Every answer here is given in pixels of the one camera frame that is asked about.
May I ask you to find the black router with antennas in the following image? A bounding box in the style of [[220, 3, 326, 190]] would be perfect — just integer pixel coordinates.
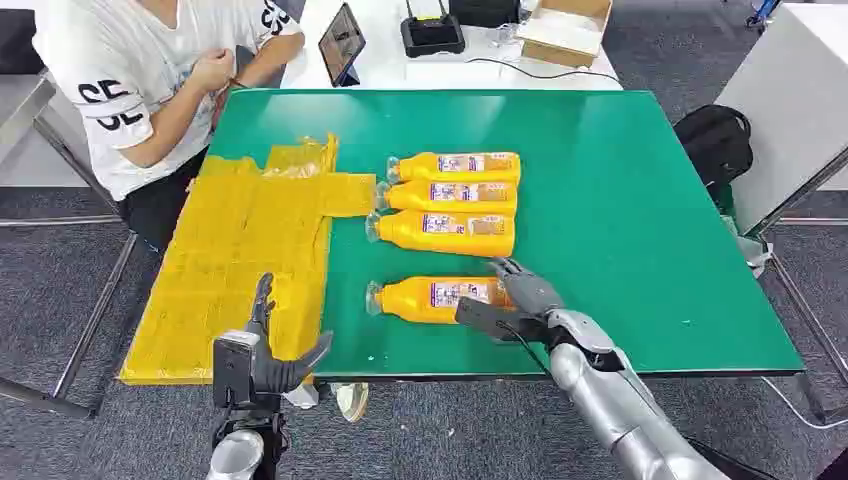
[[400, 0, 467, 60]]

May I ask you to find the yellow plastic sheet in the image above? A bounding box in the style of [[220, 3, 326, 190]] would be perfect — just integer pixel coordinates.
[[119, 133, 378, 388]]

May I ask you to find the person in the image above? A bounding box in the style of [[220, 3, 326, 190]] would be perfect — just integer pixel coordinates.
[[31, 0, 307, 254]]

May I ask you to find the black backpack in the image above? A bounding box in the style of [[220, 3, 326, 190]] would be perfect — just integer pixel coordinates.
[[672, 104, 755, 201]]

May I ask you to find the person's right hand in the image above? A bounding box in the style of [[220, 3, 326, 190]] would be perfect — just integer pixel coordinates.
[[188, 47, 237, 95]]

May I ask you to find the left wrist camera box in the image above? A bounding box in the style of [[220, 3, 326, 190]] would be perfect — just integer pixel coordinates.
[[212, 330, 262, 408]]

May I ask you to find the black box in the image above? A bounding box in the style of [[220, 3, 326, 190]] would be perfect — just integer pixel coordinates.
[[449, 0, 522, 30]]

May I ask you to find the orange drink bottle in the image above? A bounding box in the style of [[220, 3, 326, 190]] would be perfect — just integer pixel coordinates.
[[387, 152, 522, 187], [364, 276, 515, 326], [376, 180, 519, 217], [364, 209, 517, 259]]

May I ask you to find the grey metal frame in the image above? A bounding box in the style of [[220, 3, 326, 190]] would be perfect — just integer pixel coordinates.
[[0, 72, 140, 421]]

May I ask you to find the green table mat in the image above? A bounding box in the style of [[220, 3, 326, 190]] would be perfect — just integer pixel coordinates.
[[206, 89, 806, 381]]

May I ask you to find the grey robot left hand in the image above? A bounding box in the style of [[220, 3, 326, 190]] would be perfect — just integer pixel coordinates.
[[246, 272, 335, 397]]

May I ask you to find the white floor cable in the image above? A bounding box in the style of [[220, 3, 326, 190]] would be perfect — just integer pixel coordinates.
[[760, 376, 848, 431]]

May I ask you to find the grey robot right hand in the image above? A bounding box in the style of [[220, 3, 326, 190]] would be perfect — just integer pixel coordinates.
[[455, 257, 621, 359]]

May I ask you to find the open cardboard box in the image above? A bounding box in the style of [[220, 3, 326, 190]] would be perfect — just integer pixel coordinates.
[[515, 0, 614, 70]]

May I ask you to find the white side table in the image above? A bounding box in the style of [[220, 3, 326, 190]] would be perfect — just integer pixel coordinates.
[[714, 3, 848, 237]]

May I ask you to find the black tablet on stand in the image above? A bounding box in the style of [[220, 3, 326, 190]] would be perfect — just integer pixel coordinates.
[[317, 2, 368, 89]]

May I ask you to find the black cable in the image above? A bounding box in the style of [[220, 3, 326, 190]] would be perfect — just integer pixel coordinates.
[[464, 56, 621, 85]]

